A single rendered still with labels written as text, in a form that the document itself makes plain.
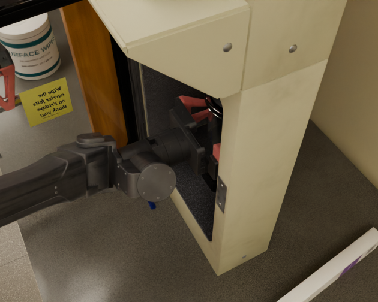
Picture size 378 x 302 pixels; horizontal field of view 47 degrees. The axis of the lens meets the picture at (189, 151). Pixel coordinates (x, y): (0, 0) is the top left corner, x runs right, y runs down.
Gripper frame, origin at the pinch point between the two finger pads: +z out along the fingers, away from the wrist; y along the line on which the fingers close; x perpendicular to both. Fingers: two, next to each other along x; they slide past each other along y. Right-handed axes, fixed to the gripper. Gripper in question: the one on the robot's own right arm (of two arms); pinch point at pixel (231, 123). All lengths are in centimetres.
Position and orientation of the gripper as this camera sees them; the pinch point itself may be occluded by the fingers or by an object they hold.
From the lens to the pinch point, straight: 73.1
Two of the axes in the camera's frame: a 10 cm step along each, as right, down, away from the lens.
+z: 8.9, -3.6, 2.8
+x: 0.1, 6.3, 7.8
